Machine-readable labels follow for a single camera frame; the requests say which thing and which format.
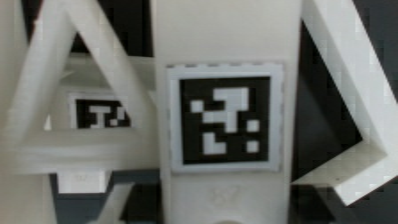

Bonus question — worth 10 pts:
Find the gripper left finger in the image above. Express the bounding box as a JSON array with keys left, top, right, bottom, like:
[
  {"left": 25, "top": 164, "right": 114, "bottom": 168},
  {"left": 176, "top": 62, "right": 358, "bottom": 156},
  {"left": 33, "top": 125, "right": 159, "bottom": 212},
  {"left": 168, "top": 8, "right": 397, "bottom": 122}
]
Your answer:
[{"left": 88, "top": 183, "right": 136, "bottom": 224}]

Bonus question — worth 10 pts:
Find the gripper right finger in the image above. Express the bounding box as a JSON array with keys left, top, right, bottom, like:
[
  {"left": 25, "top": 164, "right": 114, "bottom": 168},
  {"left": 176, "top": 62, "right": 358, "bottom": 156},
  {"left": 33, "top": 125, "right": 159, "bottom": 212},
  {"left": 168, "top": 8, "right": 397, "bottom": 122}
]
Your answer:
[{"left": 317, "top": 187, "right": 356, "bottom": 224}]

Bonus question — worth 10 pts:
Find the white chair back frame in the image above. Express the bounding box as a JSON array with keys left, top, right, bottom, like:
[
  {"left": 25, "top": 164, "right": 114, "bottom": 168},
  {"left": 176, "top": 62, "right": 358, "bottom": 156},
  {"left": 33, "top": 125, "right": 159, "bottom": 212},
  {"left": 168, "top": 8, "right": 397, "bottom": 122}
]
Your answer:
[{"left": 0, "top": 0, "right": 303, "bottom": 224}]

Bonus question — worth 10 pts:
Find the white chair seat block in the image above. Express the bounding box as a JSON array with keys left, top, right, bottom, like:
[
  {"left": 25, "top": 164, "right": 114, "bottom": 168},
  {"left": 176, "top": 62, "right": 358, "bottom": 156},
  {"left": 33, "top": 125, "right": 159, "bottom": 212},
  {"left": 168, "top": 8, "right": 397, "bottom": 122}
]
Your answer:
[{"left": 43, "top": 0, "right": 398, "bottom": 206}]

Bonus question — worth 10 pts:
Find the white chair leg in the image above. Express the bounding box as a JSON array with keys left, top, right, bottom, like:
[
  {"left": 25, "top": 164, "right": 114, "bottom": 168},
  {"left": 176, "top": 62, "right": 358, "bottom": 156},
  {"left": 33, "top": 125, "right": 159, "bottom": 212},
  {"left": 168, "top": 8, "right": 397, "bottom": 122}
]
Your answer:
[
  {"left": 50, "top": 89, "right": 136, "bottom": 129},
  {"left": 57, "top": 171, "right": 111, "bottom": 194}
]

